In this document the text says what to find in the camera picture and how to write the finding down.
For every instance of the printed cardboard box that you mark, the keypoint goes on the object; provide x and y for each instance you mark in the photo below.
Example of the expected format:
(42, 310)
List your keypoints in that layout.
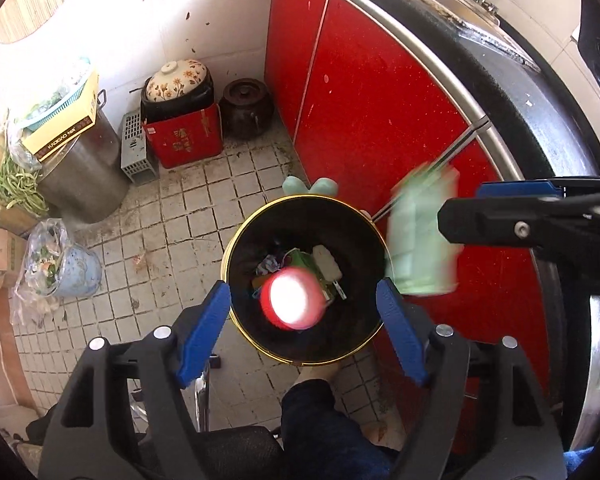
(60, 132)

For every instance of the blue cloth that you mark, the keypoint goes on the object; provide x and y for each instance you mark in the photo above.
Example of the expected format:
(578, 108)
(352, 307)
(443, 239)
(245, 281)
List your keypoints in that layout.
(576, 460)

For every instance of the red kitchen cabinet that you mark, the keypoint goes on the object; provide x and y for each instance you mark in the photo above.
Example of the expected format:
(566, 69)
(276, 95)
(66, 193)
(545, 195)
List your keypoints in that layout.
(520, 110)

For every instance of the floral lidded ceramic pot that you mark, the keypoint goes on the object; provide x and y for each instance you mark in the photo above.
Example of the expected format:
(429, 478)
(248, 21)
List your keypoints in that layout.
(175, 82)

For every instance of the black cloth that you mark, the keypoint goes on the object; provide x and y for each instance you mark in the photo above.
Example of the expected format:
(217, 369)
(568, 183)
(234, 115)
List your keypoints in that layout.
(40, 425)

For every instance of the steel stockpot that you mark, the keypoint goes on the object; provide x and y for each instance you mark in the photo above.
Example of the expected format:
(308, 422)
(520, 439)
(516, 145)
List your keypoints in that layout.
(85, 175)

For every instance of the black chair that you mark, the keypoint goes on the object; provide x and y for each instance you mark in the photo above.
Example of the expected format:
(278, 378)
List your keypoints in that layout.
(240, 452)

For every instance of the dark clay jar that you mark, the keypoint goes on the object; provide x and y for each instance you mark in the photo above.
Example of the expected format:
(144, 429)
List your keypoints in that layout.
(245, 110)

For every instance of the steel stove top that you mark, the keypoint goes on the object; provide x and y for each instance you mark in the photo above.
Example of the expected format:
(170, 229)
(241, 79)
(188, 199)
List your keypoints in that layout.
(485, 15)

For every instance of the red round lid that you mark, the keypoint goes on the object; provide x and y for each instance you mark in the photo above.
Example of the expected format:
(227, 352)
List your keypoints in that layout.
(292, 300)

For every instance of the blue bucket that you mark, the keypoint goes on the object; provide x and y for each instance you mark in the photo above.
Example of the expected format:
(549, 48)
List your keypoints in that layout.
(82, 272)

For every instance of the red box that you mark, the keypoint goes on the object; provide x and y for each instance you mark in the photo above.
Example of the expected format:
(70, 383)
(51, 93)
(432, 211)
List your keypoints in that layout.
(185, 140)

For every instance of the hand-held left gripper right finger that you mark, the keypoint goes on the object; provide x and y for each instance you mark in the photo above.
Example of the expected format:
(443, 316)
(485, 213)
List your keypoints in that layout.
(402, 330)

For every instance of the brown wooden panel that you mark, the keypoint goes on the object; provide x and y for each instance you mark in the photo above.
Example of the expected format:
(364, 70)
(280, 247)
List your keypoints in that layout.
(0, 355)

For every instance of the black trash bin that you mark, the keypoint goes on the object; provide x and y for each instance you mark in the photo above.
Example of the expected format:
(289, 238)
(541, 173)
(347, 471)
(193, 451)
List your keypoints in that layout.
(350, 240)

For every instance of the pale green packet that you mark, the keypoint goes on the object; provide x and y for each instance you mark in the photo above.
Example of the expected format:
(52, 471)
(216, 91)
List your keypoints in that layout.
(420, 240)

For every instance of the pale green slipper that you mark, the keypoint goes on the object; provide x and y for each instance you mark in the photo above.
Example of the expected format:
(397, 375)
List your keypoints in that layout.
(296, 185)
(326, 186)

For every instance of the red cabinet door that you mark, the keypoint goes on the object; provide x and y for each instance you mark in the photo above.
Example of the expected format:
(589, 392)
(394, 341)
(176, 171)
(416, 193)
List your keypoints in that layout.
(490, 320)
(380, 100)
(292, 50)

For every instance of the green carton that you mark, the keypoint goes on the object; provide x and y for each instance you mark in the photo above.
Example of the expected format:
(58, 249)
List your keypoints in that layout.
(307, 260)

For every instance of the green beans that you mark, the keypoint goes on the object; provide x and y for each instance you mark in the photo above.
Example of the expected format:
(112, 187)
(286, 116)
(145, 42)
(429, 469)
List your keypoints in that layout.
(15, 187)

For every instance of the clear plastic waste bag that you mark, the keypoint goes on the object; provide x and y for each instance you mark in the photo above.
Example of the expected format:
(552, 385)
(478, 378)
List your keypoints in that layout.
(37, 270)

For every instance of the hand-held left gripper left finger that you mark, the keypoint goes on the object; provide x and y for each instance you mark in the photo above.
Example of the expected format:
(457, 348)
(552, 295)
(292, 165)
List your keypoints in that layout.
(205, 330)

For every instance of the brown cardboard box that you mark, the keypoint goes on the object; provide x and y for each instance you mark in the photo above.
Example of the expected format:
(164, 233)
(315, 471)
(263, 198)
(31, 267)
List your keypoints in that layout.
(5, 260)

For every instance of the grey plastic crate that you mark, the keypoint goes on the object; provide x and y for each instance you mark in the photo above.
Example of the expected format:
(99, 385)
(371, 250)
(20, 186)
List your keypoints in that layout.
(139, 147)

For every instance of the person's leg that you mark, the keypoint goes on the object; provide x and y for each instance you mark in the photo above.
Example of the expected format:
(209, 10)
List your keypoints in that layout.
(330, 435)

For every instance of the teal plastic basket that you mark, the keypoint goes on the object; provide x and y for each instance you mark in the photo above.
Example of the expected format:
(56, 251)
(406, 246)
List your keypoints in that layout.
(55, 107)

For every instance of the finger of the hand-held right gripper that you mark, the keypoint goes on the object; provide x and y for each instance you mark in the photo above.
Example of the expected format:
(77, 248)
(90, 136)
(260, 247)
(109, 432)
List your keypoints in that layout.
(520, 190)
(490, 220)

